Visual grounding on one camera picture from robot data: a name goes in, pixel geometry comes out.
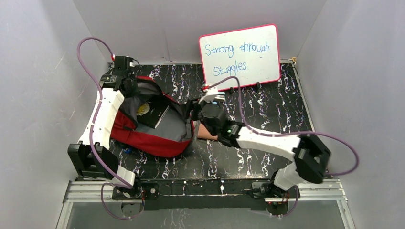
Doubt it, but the aluminium frame rail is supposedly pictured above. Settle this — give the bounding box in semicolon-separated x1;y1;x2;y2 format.
64;179;355;229

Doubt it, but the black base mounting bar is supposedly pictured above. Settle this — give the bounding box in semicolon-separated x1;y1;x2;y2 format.
112;178;300;212

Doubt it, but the red student backpack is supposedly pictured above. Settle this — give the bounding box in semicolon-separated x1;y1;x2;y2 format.
111;76;194;157

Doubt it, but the whiteboard with pink frame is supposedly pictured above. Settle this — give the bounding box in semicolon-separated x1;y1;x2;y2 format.
199;24;281;91

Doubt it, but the black hardcover book gold emblem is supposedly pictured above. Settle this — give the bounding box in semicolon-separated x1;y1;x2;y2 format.
137;100;170;129

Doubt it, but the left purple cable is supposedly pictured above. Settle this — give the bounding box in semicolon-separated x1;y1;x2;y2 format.
76;37;144;220

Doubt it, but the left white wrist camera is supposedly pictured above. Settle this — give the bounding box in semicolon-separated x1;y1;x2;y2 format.
112;55;135;72

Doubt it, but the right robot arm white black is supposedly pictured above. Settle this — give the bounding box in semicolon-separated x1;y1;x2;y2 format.
188;100;331;198

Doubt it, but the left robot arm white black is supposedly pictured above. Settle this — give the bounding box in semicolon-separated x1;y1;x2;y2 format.
67;55;143;198

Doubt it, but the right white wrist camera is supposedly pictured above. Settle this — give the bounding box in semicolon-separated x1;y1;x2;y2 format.
198;86;218;104

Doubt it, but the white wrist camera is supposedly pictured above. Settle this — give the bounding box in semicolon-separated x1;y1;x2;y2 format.
112;55;135;72
198;86;218;104

